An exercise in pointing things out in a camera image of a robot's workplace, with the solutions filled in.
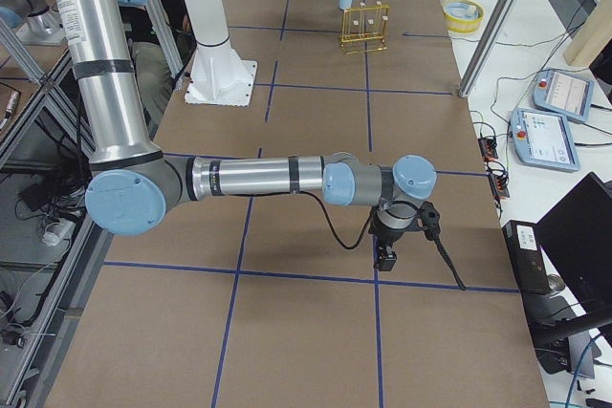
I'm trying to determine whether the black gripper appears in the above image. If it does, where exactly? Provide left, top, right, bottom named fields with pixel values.
left=368, top=219, right=421, bottom=270

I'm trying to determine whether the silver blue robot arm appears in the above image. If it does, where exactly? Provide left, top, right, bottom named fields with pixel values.
left=55, top=0, right=440, bottom=271

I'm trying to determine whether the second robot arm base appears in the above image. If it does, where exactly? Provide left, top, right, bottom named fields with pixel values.
left=1, top=0, right=65, bottom=46

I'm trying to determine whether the black desktop box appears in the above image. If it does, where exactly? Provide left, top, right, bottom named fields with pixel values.
left=502, top=220, right=550, bottom=295

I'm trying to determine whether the orange black connector block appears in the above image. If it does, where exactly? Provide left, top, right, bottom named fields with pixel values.
left=477, top=137, right=498, bottom=160

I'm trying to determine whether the near teach pendant tablet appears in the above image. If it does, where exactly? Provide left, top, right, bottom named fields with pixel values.
left=510, top=108, right=580, bottom=172

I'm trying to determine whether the teach pendant tablet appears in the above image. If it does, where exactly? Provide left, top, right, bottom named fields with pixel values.
left=510, top=108, right=580, bottom=172
left=532, top=69, right=594, bottom=123

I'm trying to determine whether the black computer monitor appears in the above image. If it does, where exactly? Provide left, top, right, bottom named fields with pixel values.
left=535, top=172, right=611, bottom=306

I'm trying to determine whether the far teach pendant tablet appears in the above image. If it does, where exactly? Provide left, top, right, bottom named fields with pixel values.
left=532, top=69, right=594, bottom=123

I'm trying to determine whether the yellow bowl with blue lid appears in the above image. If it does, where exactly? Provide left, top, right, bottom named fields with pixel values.
left=442, top=0, right=485, bottom=33

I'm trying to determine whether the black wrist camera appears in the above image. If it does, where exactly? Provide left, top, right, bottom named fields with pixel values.
left=419, top=201, right=441, bottom=241

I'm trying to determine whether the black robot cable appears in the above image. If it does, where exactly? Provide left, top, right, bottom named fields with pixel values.
left=305, top=190, right=379, bottom=250

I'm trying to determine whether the gold wire cup holder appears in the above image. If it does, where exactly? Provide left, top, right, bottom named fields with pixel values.
left=339, top=1, right=390, bottom=54

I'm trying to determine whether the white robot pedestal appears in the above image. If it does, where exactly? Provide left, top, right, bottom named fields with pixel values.
left=185, top=0, right=257, bottom=107

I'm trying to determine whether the aluminium frame post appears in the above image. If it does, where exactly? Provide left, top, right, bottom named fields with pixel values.
left=458, top=0, right=517, bottom=97

